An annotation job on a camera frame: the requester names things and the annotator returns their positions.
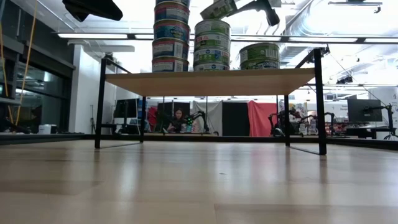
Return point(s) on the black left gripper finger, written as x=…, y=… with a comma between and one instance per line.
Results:
x=93, y=9

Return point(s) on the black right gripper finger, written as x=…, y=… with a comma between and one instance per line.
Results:
x=267, y=11

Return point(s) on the wooden shelf black metal frame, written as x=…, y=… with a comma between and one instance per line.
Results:
x=211, y=82

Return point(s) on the black background robot arm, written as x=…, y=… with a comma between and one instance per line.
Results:
x=280, y=123
x=323, y=119
x=199, y=119

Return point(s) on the long ceiling light bar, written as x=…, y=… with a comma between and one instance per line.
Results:
x=93, y=36

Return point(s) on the black ceiling spotlight cluster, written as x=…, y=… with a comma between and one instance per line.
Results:
x=325, y=49

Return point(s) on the colourful printed tapestry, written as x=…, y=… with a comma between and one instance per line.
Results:
x=300, y=109

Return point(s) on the black background monitor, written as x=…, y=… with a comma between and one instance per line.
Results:
x=126, y=108

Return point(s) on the orange hanging cloth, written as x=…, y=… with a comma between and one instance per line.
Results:
x=261, y=118

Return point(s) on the blue storage bins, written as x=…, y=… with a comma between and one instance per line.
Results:
x=140, y=109

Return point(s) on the white hanging cloth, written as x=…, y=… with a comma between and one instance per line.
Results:
x=214, y=109

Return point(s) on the black partition panel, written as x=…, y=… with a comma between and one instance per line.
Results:
x=235, y=118
x=166, y=107

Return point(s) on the red background panel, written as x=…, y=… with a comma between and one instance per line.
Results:
x=152, y=115

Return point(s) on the white background container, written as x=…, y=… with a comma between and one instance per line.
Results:
x=46, y=129

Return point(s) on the black computer monitor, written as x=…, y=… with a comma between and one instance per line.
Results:
x=363, y=110

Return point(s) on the person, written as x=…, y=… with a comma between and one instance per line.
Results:
x=178, y=119

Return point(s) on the silver ventilation duct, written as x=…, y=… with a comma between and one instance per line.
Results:
x=290, y=51

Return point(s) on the black ceiling rail fixture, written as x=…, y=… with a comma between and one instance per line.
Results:
x=354, y=3

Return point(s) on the black background stand frame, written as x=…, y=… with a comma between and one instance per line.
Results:
x=342, y=85

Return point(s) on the black rig frame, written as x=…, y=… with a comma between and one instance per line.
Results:
x=62, y=137

